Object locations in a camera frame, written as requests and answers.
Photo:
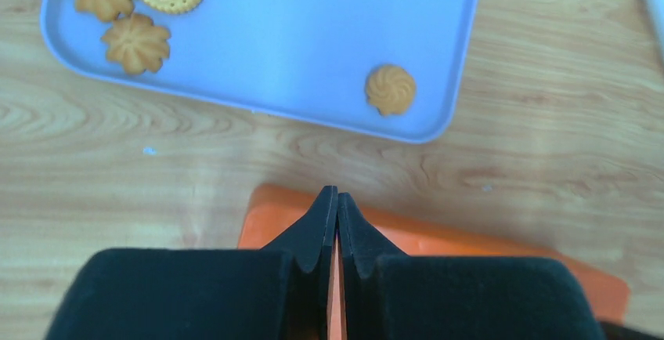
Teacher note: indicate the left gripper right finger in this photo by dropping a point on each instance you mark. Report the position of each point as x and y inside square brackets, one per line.
[391, 295]

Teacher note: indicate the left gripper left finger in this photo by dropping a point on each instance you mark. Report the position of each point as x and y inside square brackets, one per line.
[278, 291]

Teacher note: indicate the orange box lid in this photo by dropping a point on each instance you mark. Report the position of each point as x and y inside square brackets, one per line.
[271, 209]

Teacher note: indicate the lavender cookie tray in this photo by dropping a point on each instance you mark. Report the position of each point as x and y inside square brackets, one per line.
[302, 59]

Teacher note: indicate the swirl butter cookie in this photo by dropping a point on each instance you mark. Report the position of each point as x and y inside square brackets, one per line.
[390, 89]

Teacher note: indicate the flower butter cookie lower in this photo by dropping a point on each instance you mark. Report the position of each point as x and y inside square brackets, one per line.
[137, 44]

